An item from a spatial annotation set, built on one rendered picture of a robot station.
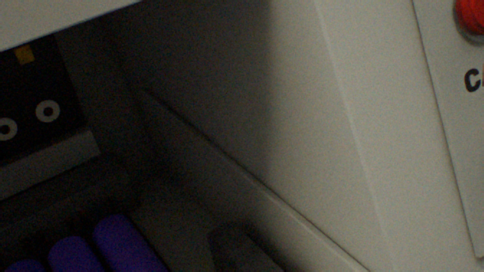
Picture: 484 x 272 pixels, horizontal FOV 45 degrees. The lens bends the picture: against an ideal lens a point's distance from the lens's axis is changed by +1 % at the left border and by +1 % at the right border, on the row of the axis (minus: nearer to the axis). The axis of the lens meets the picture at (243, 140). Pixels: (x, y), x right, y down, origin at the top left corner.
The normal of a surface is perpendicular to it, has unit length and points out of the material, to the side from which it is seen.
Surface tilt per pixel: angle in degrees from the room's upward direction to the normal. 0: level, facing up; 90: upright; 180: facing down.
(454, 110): 90
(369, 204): 90
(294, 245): 90
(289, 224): 90
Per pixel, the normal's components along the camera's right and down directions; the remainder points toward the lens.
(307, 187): -0.83, 0.42
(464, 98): 0.45, 0.13
